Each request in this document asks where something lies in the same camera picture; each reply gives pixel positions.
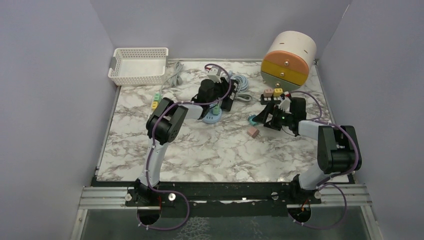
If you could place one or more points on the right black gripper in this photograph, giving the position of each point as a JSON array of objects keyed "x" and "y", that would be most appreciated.
[{"x": 262, "y": 117}]

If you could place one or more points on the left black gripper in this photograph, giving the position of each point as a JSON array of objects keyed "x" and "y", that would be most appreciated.
[{"x": 223, "y": 86}]

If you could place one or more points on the teal plug adapter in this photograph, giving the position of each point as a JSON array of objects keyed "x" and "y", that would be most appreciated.
[{"x": 251, "y": 120}]

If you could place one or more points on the green plug adapter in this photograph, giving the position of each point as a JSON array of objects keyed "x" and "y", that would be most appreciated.
[
  {"x": 157, "y": 97},
  {"x": 216, "y": 110}
]

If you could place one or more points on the pink plug adapter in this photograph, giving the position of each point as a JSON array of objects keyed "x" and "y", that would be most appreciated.
[
  {"x": 268, "y": 93},
  {"x": 253, "y": 132}
]

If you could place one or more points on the round blue socket hub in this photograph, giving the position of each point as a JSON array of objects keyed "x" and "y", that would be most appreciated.
[{"x": 212, "y": 119}]

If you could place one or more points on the yellow plug adapter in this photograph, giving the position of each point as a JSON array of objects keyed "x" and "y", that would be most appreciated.
[
  {"x": 154, "y": 105},
  {"x": 277, "y": 92}
]

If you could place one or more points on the black power strip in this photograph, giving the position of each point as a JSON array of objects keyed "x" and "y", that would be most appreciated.
[{"x": 264, "y": 100}]

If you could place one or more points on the white power strip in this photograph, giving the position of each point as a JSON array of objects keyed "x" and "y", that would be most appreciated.
[{"x": 152, "y": 101}]

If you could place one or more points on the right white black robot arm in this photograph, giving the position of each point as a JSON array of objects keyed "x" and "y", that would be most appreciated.
[{"x": 338, "y": 152}]

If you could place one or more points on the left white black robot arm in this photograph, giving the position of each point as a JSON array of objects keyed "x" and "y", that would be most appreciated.
[{"x": 164, "y": 125}]

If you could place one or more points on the round cream drawer cabinet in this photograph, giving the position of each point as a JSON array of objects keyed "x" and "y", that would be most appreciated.
[{"x": 288, "y": 61}]

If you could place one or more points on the white plastic basket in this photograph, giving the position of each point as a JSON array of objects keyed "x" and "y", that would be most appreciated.
[{"x": 137, "y": 66}]

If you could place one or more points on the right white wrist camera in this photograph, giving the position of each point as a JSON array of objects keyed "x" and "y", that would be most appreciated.
[{"x": 285, "y": 101}]

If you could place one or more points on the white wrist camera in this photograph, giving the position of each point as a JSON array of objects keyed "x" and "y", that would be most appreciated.
[
  {"x": 285, "y": 101},
  {"x": 214, "y": 73}
]

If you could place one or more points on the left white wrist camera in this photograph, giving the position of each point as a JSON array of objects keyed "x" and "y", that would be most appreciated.
[{"x": 214, "y": 73}]

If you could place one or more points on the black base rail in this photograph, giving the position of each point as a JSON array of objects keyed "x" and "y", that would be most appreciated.
[{"x": 219, "y": 199}]

